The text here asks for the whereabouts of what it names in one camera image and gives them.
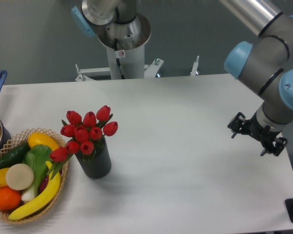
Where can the yellow banana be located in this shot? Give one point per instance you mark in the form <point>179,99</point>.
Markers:
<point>46,196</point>

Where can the green bok choy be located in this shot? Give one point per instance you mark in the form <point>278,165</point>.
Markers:
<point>36,159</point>

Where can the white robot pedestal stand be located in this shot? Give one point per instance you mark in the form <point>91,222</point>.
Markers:
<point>125,48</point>

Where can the beige round slice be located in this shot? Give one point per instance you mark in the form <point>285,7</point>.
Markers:
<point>19,176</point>

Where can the green cucumber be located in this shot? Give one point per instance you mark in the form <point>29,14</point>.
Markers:
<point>14,156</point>

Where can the red tulip bouquet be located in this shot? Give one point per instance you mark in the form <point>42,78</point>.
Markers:
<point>85,135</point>

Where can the yellow squash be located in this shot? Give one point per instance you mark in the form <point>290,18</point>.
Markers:
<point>38,138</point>

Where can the dark grey ribbed vase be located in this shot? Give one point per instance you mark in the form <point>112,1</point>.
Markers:
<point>100,165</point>

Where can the orange fruit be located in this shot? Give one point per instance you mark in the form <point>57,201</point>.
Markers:
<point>9,199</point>

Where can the dark red vegetable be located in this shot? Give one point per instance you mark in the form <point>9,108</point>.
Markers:
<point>44,184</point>

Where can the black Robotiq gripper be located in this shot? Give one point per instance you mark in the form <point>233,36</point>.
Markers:
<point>267,137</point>

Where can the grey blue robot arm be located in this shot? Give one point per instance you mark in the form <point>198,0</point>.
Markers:
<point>259,67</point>

